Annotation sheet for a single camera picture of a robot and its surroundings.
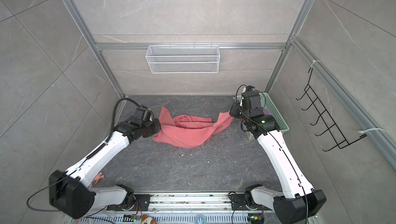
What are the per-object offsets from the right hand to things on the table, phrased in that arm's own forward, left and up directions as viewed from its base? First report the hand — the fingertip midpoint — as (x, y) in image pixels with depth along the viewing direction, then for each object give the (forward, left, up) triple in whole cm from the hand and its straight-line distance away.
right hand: (235, 104), depth 74 cm
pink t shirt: (-3, +28, -20) cm, 35 cm away
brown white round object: (-43, +43, -28) cm, 67 cm away
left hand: (-2, +39, -12) cm, 41 cm away
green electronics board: (-44, -7, -32) cm, 54 cm away
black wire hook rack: (-16, -39, 0) cm, 42 cm away
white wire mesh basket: (+41, +28, -1) cm, 50 cm away
